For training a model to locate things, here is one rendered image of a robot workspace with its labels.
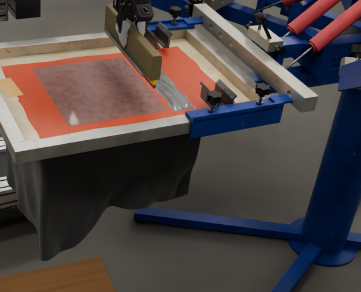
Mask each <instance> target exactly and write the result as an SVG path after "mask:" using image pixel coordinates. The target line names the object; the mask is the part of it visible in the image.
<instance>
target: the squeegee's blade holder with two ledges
mask: <svg viewBox="0 0 361 292"><path fill-rule="evenodd" d="M104 32H105V33H106V34H107V35H108V37H109V38H110V39H111V40H112V41H113V43H114V44H115V45H116V46H117V48H118V49H119V50H120V51H121V52H122V54H123V55H124V56H125V57H126V58H127V59H128V61H129V62H130V63H131V65H132V66H133V67H134V68H135V69H136V70H137V72H138V73H139V74H140V75H141V76H146V72H145V71H144V70H143V69H142V68H141V66H140V65H139V64H138V63H137V61H136V60H135V59H134V58H133V57H132V56H131V54H130V53H129V52H128V51H127V50H126V49H125V48H123V46H122V45H121V43H120V42H119V41H118V39H117V38H116V37H115V35H114V34H113V33H112V32H111V31H110V30H109V29H108V28H104Z"/></svg>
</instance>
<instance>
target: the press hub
mask: <svg viewBox="0 0 361 292"><path fill-rule="evenodd" d="M358 21H360V22H361V18H360V19H359V20H358ZM359 33H361V27H360V28H356V27H353V26H350V27H349V28H347V29H346V30H345V31H344V32H343V33H342V34H340V35H350V34H359ZM340 35H339V36H340ZM353 44H355V45H361V42H359V43H352V44H351V45H353ZM351 45H350V49H351ZM360 59H361V58H360ZM360 200H361V90H358V89H351V90H345V91H342V92H341V96H340V99H339V102H338V106H337V110H336V113H335V116H334V120H333V124H332V126H331V130H330V134H329V137H328V140H327V144H326V148H325V150H324V154H323V158H322V161H321V164H320V168H319V171H318V175H317V178H316V181H315V185H314V188H313V191H312V195H311V199H310V201H309V205H308V209H307V213H306V215H305V217H303V218H299V219H297V220H295V221H293V222H292V223H291V225H299V226H302V232H303V234H304V237H303V239H302V241H298V240H289V239H288V240H287V241H288V243H289V245H290V247H291V248H292V249H293V250H294V251H295V252H296V253H297V254H298V255H300V253H301V252H302V251H303V250H304V248H305V247H306V245H307V244H308V243H309V242H312V243H313V244H315V245H317V246H320V247H322V250H321V252H320V254H319V256H318V257H317V259H316V260H315V262H314V264H318V265H322V266H326V267H338V266H342V265H345V264H348V263H350V262H351V261H352V260H353V259H354V258H355V257H356V254H357V252H358V248H353V247H344V246H345V243H346V241H347V237H348V234H349V232H350V229H351V226H352V223H353V219H354V217H355V214H356V211H357V209H358V205H359V202H360Z"/></svg>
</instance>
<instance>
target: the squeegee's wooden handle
mask: <svg viewBox="0 0 361 292"><path fill-rule="evenodd" d="M117 14H118V13H117V12H116V10H115V9H114V8H113V4H107V5H106V6H105V23H104V26H105V28H108V29H109V30H110V31H111V32H112V33H113V34H114V35H115V37H116V38H117V39H118V41H120V40H119V35H118V33H117V31H116V28H115V26H116V16H117ZM126 20H127V21H128V22H129V23H130V28H129V30H128V32H127V34H128V38H127V45H126V47H125V49H126V50H127V51H128V52H129V53H130V54H131V56H132V57H133V58H134V59H135V60H136V61H137V63H138V64H139V65H140V66H141V68H142V69H143V70H144V71H145V72H146V77H147V78H148V79H149V80H150V81H155V80H160V75H161V66H162V56H161V55H160V53H159V52H158V51H157V50H156V49H155V48H154V47H153V46H152V45H151V44H150V43H149V42H148V41H147V39H146V38H145V37H144V36H143V35H142V34H141V33H140V32H139V30H138V29H137V28H136V27H135V26H134V25H133V24H132V23H131V22H130V21H129V20H128V19H127V18H126Z"/></svg>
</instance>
